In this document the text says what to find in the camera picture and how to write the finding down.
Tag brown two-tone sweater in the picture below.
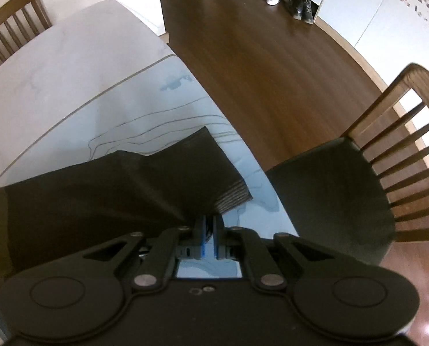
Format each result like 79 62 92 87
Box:
0 128 251 287

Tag patterned white blue table mat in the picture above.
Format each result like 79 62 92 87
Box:
0 53 301 282

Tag wooden chair with black seat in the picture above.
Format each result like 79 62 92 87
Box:
267 63 429 265

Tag dark shoes pair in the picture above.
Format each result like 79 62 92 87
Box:
291 0 314 24

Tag white drawer cabinet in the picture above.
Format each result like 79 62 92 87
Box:
311 0 429 72

